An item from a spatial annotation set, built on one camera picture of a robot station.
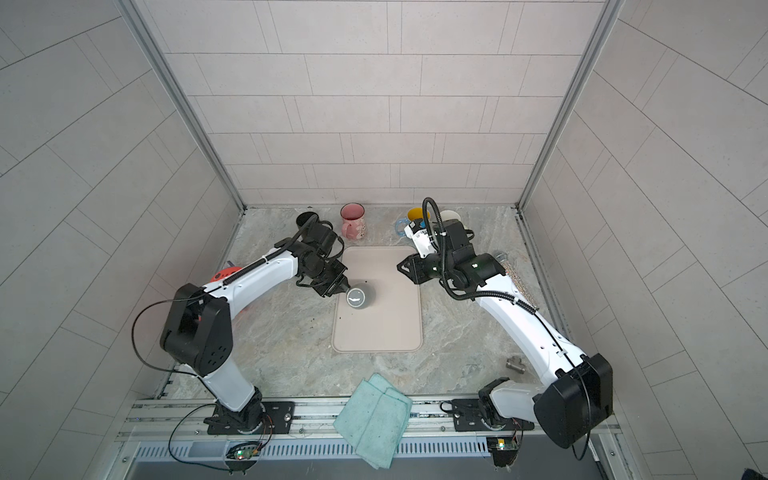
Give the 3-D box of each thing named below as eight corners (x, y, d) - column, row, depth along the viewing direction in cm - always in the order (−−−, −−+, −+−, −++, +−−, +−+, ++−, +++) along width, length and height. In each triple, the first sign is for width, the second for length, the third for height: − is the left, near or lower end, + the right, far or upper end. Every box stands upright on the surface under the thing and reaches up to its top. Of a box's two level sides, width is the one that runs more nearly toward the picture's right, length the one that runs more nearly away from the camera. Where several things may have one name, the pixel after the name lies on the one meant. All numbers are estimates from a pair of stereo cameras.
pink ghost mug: (342, 241, 107) (338, 222, 99) (345, 222, 113) (341, 202, 105) (365, 241, 107) (363, 222, 99) (367, 222, 113) (365, 202, 105)
